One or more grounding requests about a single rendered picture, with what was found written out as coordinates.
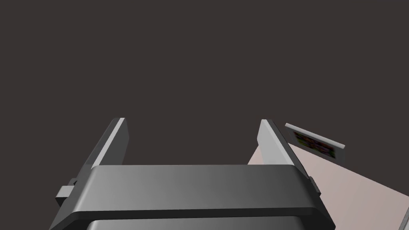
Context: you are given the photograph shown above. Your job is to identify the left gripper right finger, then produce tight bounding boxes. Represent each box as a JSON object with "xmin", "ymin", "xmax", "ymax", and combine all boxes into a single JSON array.
[{"xmin": 257, "ymin": 119, "xmax": 309, "ymax": 178}]

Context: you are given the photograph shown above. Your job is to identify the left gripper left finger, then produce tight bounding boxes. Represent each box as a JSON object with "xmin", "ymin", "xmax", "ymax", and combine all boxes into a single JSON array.
[{"xmin": 83, "ymin": 117, "xmax": 129, "ymax": 173}]

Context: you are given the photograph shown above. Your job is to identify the framed wall picture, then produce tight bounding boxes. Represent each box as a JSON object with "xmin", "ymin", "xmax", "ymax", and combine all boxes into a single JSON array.
[{"xmin": 284, "ymin": 123, "xmax": 346, "ymax": 164}]

